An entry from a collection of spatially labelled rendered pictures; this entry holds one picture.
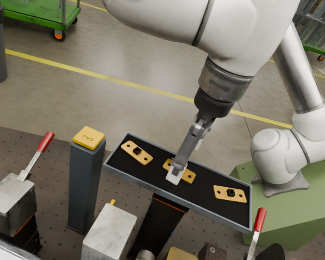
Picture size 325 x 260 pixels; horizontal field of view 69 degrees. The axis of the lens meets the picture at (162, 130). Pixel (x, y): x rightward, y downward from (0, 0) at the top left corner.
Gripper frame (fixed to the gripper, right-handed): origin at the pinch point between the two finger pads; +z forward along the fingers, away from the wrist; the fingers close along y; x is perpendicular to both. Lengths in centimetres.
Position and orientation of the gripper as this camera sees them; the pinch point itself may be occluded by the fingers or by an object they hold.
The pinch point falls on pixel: (184, 160)
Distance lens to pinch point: 58.3
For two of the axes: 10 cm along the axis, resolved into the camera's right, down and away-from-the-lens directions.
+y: -4.4, 4.8, -7.6
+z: -2.6, 7.4, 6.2
